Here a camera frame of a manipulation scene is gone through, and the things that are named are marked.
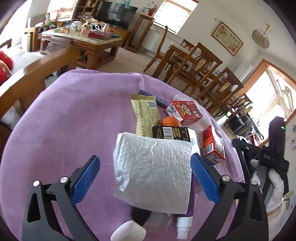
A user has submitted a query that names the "red white milk carton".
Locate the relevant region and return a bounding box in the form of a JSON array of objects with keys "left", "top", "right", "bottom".
[{"left": 165, "top": 100, "right": 203, "bottom": 126}]

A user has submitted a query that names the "white standing air conditioner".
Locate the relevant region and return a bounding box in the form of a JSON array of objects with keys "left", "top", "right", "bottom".
[{"left": 234, "top": 62, "right": 253, "bottom": 82}]

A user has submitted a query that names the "red small carton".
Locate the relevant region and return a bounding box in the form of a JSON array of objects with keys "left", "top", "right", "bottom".
[{"left": 203, "top": 125, "right": 225, "bottom": 165}]

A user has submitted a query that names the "wooden dining chair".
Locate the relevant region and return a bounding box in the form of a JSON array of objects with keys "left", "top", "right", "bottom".
[
  {"left": 166, "top": 42, "right": 223, "bottom": 96},
  {"left": 196, "top": 67, "right": 244, "bottom": 114},
  {"left": 144, "top": 26, "right": 168, "bottom": 72}
]

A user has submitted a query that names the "framed floral picture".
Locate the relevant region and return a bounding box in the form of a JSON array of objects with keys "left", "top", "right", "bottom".
[{"left": 211, "top": 21, "right": 244, "bottom": 56}]

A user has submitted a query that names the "tall wooden plant stand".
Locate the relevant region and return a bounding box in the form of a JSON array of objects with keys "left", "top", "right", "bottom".
[{"left": 125, "top": 14, "right": 154, "bottom": 53}]

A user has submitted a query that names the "white paper towel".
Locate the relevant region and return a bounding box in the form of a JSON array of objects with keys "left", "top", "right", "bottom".
[{"left": 113, "top": 132, "right": 192, "bottom": 214}]

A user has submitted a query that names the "right hand white glove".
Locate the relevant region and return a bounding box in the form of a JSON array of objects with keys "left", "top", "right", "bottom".
[{"left": 250, "top": 159, "right": 285, "bottom": 215}]

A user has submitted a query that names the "gold snack wrapper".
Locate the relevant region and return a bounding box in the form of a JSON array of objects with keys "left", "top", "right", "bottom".
[{"left": 130, "top": 94, "right": 161, "bottom": 138}]

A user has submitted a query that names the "black flat television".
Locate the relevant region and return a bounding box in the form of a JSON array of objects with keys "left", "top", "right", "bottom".
[{"left": 93, "top": 1, "right": 138, "bottom": 30}]

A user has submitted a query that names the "wooden sofa frame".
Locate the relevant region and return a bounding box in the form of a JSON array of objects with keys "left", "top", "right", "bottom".
[{"left": 1, "top": 46, "right": 80, "bottom": 117}]

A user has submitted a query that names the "wooden coffee table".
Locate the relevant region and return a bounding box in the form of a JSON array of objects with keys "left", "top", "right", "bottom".
[{"left": 40, "top": 28, "right": 122, "bottom": 69}]

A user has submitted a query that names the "orange tangerine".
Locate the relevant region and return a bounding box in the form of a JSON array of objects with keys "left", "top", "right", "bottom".
[{"left": 161, "top": 116, "right": 182, "bottom": 127}]

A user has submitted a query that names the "wooden dining table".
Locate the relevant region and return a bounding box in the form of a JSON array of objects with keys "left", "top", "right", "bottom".
[{"left": 152, "top": 42, "right": 223, "bottom": 79}]

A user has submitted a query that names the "blue stick wrapper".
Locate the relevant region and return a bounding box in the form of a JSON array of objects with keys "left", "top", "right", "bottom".
[{"left": 138, "top": 89, "right": 169, "bottom": 108}]

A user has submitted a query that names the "purple tablecloth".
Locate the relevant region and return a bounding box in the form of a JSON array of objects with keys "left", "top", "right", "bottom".
[{"left": 0, "top": 68, "right": 245, "bottom": 241}]

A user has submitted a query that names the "crystal ceiling lamp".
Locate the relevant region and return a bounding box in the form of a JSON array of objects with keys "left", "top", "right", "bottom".
[{"left": 252, "top": 24, "right": 271, "bottom": 50}]

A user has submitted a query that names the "wooden bookshelf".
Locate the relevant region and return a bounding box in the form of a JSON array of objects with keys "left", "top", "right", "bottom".
[{"left": 71, "top": 0, "right": 101, "bottom": 21}]

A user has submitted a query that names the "purple white tube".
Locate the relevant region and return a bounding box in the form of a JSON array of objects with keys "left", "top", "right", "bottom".
[{"left": 176, "top": 173, "right": 196, "bottom": 240}]

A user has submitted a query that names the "black barcode package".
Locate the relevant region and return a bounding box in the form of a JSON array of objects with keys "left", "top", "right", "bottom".
[{"left": 152, "top": 126, "right": 200, "bottom": 148}]

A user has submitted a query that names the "red cushion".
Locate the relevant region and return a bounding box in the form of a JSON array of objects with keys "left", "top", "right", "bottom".
[
  {"left": 0, "top": 51, "right": 13, "bottom": 70},
  {"left": 0, "top": 60, "right": 11, "bottom": 85}
]

